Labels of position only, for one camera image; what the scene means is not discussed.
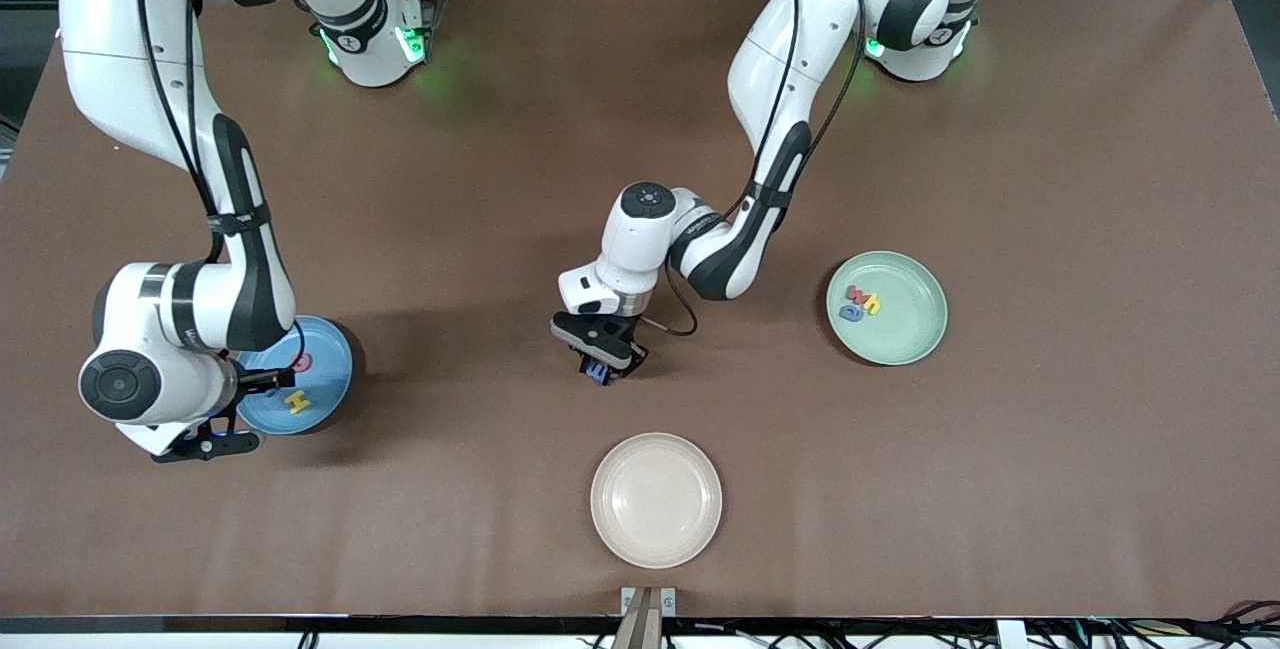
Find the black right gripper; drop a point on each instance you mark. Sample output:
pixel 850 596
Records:
pixel 256 380

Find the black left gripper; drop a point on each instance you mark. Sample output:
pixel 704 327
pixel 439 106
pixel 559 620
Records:
pixel 627 360

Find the blue foam uppercase E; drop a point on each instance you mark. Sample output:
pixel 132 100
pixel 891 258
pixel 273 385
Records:
pixel 599 372

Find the yellow foam uppercase H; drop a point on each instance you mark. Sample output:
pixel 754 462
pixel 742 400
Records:
pixel 297 402

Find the red foam uppercase Q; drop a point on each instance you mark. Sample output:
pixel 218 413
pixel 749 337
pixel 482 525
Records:
pixel 295 362

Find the blue foam lowercase a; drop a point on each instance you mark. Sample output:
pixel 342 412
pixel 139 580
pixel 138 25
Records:
pixel 845 315

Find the yellow foam lowercase h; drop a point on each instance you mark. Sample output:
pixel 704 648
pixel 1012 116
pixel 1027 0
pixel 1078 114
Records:
pixel 872 307

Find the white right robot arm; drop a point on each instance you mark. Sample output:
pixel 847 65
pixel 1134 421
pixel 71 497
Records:
pixel 245 279

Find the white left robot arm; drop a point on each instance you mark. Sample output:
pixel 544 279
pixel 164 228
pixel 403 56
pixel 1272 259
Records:
pixel 635 239

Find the blue plate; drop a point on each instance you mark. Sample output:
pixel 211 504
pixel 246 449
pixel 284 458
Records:
pixel 325 379

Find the beige plate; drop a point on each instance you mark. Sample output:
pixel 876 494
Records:
pixel 656 500

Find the green plate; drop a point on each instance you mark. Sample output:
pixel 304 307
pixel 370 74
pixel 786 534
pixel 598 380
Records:
pixel 905 329

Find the brown table cover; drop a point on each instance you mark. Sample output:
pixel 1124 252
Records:
pixel 1050 479

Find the metal bracket with post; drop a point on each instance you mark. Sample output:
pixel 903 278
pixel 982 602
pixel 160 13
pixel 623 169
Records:
pixel 648 619

